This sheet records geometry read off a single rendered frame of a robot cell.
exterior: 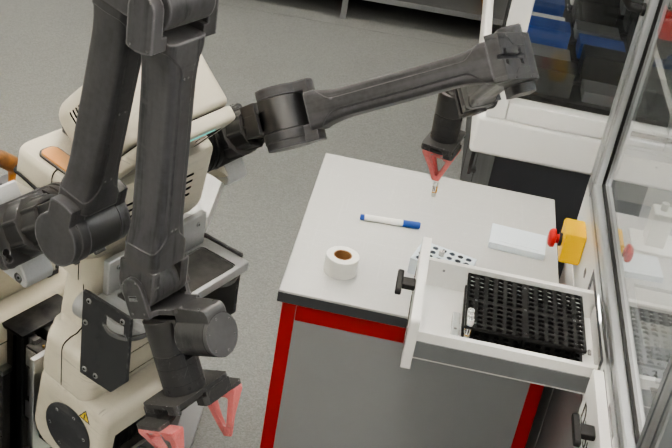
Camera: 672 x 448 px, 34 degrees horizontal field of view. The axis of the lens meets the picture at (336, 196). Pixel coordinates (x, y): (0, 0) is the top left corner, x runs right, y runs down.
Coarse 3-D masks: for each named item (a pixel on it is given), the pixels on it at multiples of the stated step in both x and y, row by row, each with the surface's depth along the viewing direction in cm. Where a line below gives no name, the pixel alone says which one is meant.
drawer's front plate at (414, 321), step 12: (420, 252) 216; (420, 264) 210; (420, 276) 206; (420, 288) 203; (420, 300) 199; (408, 312) 214; (420, 312) 196; (408, 324) 201; (408, 336) 196; (408, 348) 197; (408, 360) 198
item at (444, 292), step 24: (432, 264) 218; (456, 264) 218; (432, 288) 220; (456, 288) 220; (552, 288) 217; (576, 288) 217; (432, 312) 213; (432, 336) 197; (456, 336) 197; (432, 360) 199; (456, 360) 199; (480, 360) 198; (504, 360) 197; (528, 360) 197; (552, 360) 196; (552, 384) 198; (576, 384) 197
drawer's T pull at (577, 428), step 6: (576, 414) 181; (576, 420) 180; (576, 426) 178; (582, 426) 179; (588, 426) 179; (594, 426) 179; (576, 432) 177; (582, 432) 177; (588, 432) 178; (594, 432) 178; (576, 438) 176; (582, 438) 178; (588, 438) 177; (594, 438) 177; (576, 444) 175
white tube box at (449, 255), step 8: (432, 248) 240; (440, 248) 240; (416, 256) 237; (432, 256) 237; (448, 256) 238; (456, 256) 239; (464, 256) 239; (416, 264) 235; (472, 264) 237; (408, 272) 237
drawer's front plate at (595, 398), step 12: (600, 372) 189; (588, 384) 191; (600, 384) 186; (588, 396) 189; (600, 396) 183; (588, 408) 187; (600, 408) 181; (588, 420) 185; (600, 420) 178; (600, 432) 176; (588, 444) 182; (600, 444) 173
